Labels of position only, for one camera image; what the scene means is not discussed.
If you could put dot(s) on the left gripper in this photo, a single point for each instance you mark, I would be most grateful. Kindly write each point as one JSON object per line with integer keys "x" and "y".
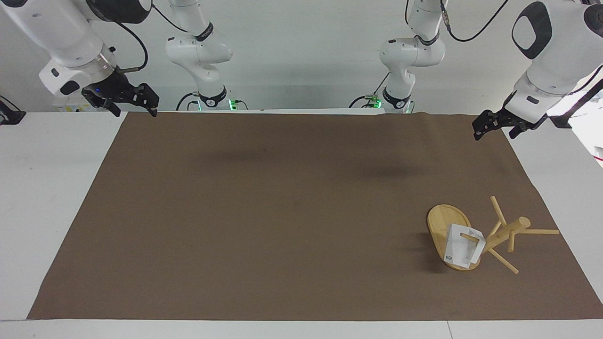
{"x": 511, "y": 117}

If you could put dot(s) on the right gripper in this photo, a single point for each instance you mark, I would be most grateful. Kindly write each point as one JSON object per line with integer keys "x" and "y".
{"x": 109, "y": 85}

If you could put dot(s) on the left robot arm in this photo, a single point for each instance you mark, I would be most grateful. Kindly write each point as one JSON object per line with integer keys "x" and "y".
{"x": 556, "y": 70}

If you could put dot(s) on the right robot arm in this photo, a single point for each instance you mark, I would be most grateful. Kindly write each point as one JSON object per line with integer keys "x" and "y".
{"x": 56, "y": 33}

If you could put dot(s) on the wooden cup rack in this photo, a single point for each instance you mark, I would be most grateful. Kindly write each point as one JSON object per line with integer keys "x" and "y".
{"x": 445, "y": 228}

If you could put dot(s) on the black stand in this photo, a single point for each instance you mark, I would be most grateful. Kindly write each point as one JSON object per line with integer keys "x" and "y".
{"x": 9, "y": 117}
{"x": 584, "y": 101}

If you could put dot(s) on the white square mug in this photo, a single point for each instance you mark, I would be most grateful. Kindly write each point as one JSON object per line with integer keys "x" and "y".
{"x": 456, "y": 249}

